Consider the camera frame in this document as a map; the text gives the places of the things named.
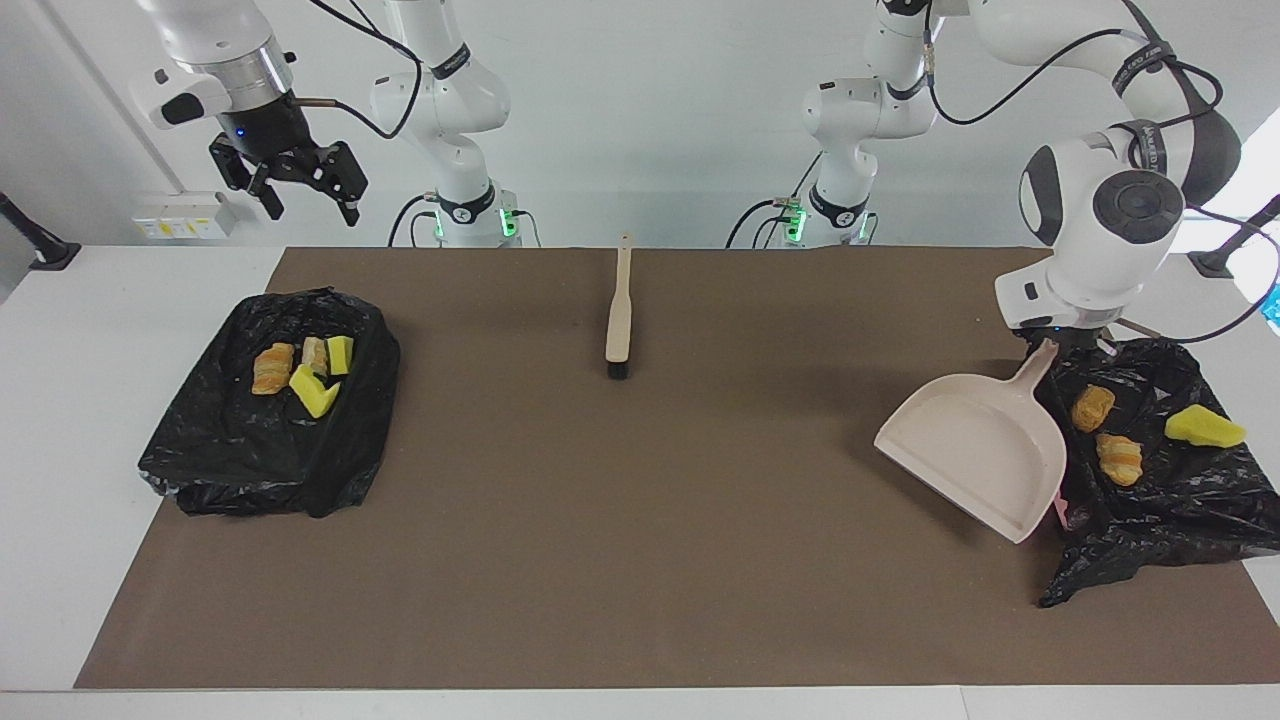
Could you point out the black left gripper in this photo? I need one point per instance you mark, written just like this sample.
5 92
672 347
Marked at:
1085 335

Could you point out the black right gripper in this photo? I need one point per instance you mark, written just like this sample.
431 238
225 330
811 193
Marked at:
270 140

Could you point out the brown cork-like sponge roll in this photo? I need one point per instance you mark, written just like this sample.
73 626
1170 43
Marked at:
1093 408

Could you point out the pale sponge scrap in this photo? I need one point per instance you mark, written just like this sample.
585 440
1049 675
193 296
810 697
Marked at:
1119 458

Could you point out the beige plastic dustpan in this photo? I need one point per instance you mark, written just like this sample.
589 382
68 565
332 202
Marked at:
985 450

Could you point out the pale beige sponge chunk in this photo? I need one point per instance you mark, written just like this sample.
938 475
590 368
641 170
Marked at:
315 357

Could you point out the small yellow sponge wedge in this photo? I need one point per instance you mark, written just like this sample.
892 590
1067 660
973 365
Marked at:
341 356

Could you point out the orange striped sponge piece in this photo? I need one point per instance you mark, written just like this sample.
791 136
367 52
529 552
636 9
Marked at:
272 370

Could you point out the green and yellow sponge piece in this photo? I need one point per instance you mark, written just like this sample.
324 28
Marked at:
312 395

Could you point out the beige hand brush black bristles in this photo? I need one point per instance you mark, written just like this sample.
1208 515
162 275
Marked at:
620 320

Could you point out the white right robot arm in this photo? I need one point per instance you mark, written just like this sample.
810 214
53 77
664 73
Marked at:
450 100

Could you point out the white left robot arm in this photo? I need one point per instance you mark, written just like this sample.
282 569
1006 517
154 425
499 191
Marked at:
1100 230

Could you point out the pink plastic bin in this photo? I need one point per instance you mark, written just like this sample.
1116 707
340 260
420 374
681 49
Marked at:
1058 510

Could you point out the right black garbage bag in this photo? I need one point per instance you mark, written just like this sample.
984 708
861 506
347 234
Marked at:
1170 500

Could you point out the black garbage bag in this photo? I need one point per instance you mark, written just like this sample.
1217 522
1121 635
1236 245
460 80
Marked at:
250 460
1170 500

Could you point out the blue plastic object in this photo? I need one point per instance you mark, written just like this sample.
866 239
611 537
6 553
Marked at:
1273 306

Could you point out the left black garbage bag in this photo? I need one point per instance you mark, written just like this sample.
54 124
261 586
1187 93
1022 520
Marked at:
250 460

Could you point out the large brown table mat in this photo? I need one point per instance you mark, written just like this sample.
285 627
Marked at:
650 620

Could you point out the white wall outlet box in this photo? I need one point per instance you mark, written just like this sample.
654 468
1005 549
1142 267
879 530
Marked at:
185 215

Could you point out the black camera stand foot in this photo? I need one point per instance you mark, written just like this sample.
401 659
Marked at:
35 240
1215 262

